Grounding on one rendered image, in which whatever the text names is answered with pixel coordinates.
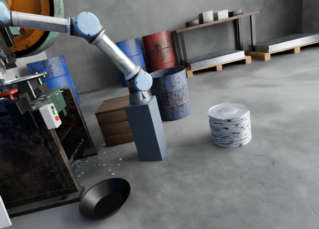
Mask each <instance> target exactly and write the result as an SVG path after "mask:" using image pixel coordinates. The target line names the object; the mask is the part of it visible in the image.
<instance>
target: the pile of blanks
mask: <svg viewBox="0 0 319 229"><path fill-rule="evenodd" d="M208 117H209V124H210V131H211V136H212V141H213V142H214V143H215V144H216V145H218V146H221V147H226V148H235V147H239V146H243V145H246V144H247V143H249V142H250V140H251V137H252V135H251V121H250V120H251V118H250V111H249V112H248V113H247V114H246V115H244V116H242V117H239V118H236V119H229V120H226V119H225V120H221V119H215V118H212V117H210V116H209V115H208Z"/></svg>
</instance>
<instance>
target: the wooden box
mask: <svg viewBox="0 0 319 229"><path fill-rule="evenodd" d="M129 97H130V95H124V96H120V97H116V98H111V99H107V100H104V101H103V103H102V104H101V105H100V107H99V108H98V109H97V111H96V112H95V115H96V119H97V121H98V124H99V126H100V129H101V132H102V134H103V138H104V140H105V143H106V146H107V147H110V146H115V145H119V144H124V143H130V142H134V138H133V135H132V132H131V128H130V125H129V122H128V118H127V115H126V112H125V109H124V107H125V106H126V105H127V104H128V103H129Z"/></svg>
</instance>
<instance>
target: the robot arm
mask: <svg viewBox="0 0 319 229"><path fill-rule="evenodd" d="M0 26H2V27H7V26H9V27H18V28H26V29H37V30H45V31H53V32H62V33H68V34H69V35H70V36H77V37H81V38H84V39H85V40H86V41H87V42H88V43H89V44H90V45H95V46H96V47H97V48H98V49H99V50H100V51H101V52H102V53H103V54H105V55H106V56H107V57H108V58H109V59H110V60H111V61H112V62H113V63H114V64H115V65H116V66H117V67H118V68H119V69H120V70H121V71H122V72H123V73H124V77H125V79H126V83H127V86H128V90H129V93H130V97H129V102H130V105H141V104H143V103H146V102H148V101H150V95H149V93H148V92H147V90H149V89H150V87H151V85H152V77H151V76H150V74H148V73H146V72H145V71H144V70H143V69H142V68H141V67H140V66H136V65H134V63H133V62H132V61H131V60H130V59H129V58H128V57H127V56H126V55H125V54H124V53H123V52H122V51H121V50H120V49H119V48H118V46H117V45H116V44H115V43H114V42H113V41H112V40H111V39H110V38H109V37H108V36H107V35H106V33H105V28H104V27H103V26H102V25H101V24H100V22H99V20H98V18H97V17H96V16H95V15H94V14H92V13H90V12H81V13H79V14H78V15H77V16H76V17H75V18H71V17H69V18H67V19H64V18H57V17H50V16H43V15H37V14H30V13H23V12H16V11H10V10H8V9H7V7H6V6H5V4H4V3H3V2H0ZM5 59H7V55H6V54H4V53H2V52H0V85H1V86H3V85H5V81H6V67H5V64H4V62H3V60H5Z"/></svg>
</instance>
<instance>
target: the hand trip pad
mask: <svg viewBox="0 0 319 229"><path fill-rule="evenodd" d="M16 92H18V90H17V89H13V90H9V91H5V92H2V93H0V97H1V96H6V95H8V96H9V98H10V100H13V99H14V98H13V96H12V94H14V93H16Z"/></svg>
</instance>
